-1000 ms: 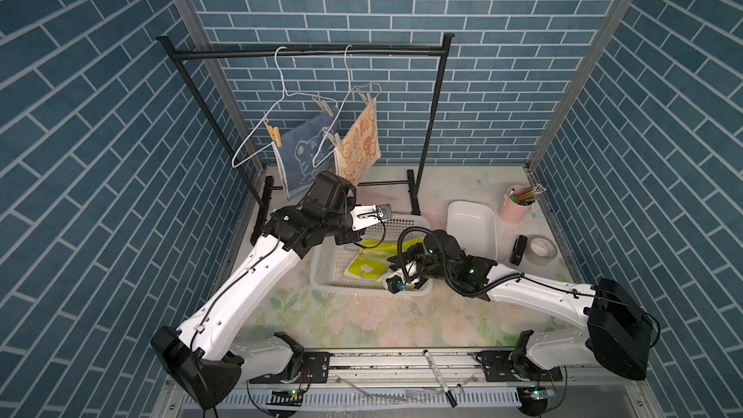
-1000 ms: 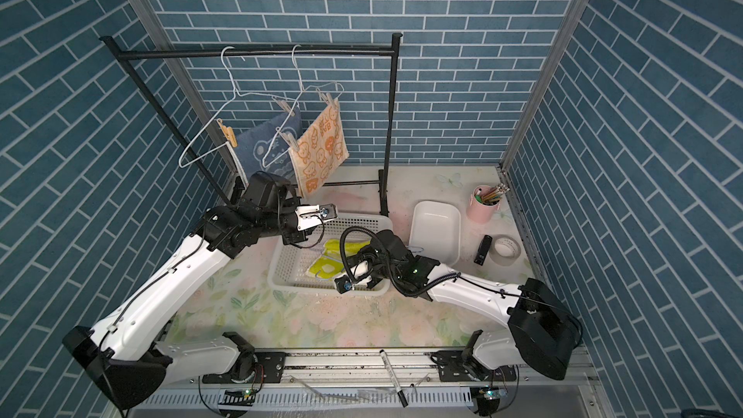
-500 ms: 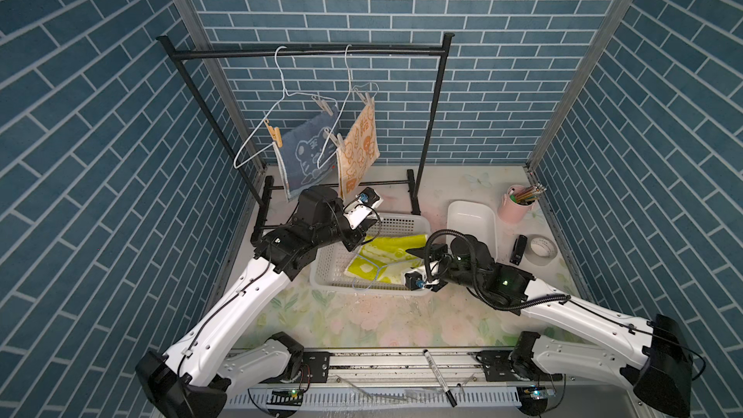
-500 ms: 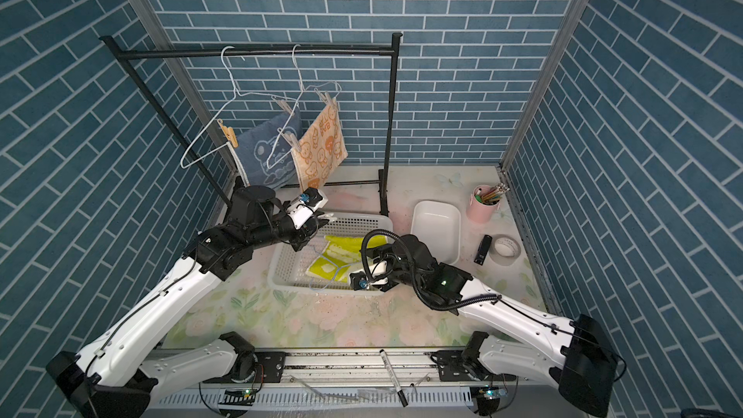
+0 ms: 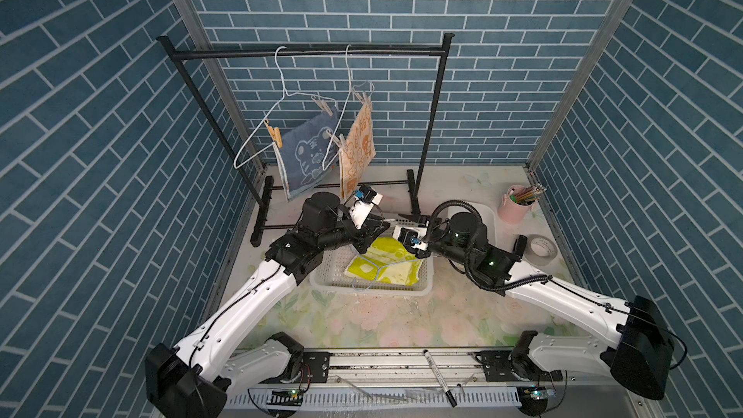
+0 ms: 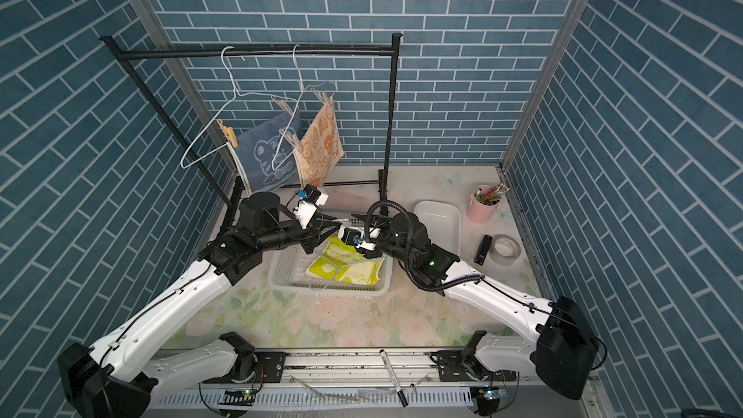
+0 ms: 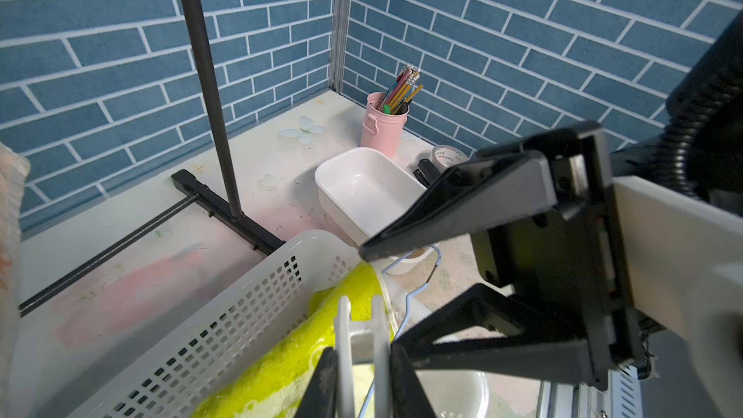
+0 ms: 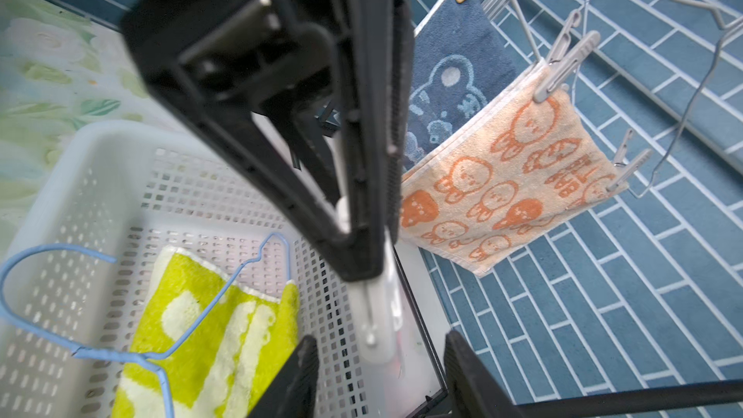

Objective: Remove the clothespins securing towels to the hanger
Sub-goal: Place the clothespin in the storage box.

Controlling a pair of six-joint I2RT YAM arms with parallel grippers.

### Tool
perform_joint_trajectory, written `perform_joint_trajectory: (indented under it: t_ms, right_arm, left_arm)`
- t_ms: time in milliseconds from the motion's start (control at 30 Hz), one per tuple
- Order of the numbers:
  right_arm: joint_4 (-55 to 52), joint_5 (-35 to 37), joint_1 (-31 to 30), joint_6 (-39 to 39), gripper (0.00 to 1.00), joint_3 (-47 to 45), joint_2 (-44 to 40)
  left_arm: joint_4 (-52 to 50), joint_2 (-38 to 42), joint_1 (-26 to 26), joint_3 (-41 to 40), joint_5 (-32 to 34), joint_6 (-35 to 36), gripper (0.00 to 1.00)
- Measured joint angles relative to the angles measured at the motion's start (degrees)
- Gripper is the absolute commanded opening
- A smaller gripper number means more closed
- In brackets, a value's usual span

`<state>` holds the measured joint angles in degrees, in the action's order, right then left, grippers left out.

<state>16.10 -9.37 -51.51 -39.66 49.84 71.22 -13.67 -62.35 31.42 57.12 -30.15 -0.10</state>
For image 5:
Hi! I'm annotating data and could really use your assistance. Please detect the yellow green towel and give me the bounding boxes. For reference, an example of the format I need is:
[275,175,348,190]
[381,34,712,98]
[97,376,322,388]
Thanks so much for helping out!
[344,237,423,286]

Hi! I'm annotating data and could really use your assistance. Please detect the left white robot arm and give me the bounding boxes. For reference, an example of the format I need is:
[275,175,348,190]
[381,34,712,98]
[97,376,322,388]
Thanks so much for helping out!
[144,186,390,417]

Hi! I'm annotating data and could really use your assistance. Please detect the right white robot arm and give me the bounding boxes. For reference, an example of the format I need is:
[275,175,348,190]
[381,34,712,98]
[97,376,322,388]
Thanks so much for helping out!
[393,212,683,401]

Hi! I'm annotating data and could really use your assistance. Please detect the white perforated plastic basket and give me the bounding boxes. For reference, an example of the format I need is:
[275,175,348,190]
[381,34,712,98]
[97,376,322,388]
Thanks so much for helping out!
[310,219,433,296]

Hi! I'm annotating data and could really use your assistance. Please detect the white rectangular tray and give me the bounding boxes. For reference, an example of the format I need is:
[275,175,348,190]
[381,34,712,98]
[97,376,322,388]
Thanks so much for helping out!
[470,202,498,246]

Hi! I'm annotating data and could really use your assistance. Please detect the orange bunny towel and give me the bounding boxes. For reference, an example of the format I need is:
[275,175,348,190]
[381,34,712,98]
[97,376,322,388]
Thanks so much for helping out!
[339,106,377,200]

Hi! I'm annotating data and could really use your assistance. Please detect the pink metal pen bucket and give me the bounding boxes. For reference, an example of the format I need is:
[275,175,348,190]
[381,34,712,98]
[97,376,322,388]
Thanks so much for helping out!
[497,185,533,224]

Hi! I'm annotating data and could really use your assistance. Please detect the blue bear towel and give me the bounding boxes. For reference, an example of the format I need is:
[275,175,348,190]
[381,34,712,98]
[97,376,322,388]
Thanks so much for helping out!
[274,108,339,201]

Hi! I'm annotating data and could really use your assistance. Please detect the black object beside tape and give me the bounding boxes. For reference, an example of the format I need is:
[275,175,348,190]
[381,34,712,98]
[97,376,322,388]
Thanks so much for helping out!
[513,235,528,259]

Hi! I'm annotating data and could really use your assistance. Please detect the roll of tape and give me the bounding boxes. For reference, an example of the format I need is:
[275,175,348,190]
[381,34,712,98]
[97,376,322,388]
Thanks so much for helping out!
[524,234,558,267]

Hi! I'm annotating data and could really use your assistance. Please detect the bundle of coloured pencils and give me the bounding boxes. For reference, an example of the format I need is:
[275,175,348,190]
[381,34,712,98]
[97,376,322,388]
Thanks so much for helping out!
[509,184,547,206]

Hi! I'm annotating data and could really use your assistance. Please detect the beige clothespin far left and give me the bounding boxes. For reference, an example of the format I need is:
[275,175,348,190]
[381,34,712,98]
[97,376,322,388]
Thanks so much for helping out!
[263,120,284,148]

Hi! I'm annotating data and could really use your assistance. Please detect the beige clothespin orange towel upper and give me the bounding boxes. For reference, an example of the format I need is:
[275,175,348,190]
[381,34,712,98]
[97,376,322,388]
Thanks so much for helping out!
[351,87,373,108]

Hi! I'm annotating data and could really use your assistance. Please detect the beige clothespin on blue towel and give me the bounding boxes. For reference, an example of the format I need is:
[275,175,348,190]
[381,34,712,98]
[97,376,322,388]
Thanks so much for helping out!
[313,97,337,116]

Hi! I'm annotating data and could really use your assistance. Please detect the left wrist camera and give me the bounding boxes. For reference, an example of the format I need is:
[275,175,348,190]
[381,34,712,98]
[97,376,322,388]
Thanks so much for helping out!
[350,185,383,230]

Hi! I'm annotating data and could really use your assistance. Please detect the black clothes rack frame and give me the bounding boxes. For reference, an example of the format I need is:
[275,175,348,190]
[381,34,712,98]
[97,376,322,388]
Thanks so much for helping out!
[156,32,455,248]

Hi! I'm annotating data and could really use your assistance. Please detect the black corrugated cable hose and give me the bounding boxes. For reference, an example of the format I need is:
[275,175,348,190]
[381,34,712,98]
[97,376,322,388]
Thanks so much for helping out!
[425,199,550,294]

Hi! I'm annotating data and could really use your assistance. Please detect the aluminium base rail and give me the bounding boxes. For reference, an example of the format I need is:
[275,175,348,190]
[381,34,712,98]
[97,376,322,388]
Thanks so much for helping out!
[217,348,657,417]

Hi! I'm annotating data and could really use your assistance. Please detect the white wire hanger middle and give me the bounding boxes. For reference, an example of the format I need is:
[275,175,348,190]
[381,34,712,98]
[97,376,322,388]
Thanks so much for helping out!
[321,45,363,171]

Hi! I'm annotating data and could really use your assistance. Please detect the white wire hanger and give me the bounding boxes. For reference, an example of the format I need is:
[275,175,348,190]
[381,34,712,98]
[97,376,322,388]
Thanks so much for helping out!
[321,45,363,171]
[233,45,338,170]

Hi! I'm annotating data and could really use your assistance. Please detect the black marker on rail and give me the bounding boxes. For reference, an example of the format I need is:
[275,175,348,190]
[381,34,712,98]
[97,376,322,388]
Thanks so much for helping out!
[423,349,458,408]

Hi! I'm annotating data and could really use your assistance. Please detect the white wire hanger left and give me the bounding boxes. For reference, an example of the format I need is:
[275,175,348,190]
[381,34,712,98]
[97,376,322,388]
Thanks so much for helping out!
[233,45,338,170]

